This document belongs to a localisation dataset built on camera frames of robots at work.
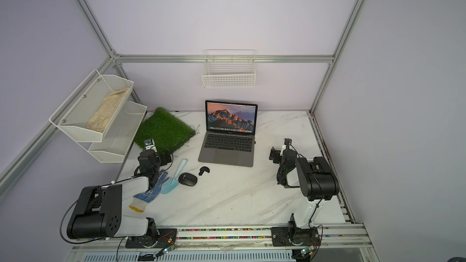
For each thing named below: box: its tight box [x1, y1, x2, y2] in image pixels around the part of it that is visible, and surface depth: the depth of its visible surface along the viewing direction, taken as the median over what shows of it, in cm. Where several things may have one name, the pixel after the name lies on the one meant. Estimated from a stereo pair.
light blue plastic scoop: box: [160, 158, 188, 195], surface depth 90 cm
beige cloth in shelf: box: [86, 87, 130, 133], surface depth 81 cm
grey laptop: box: [197, 100, 258, 168], surface depth 104 cm
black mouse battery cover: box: [198, 166, 210, 176], surface depth 95 cm
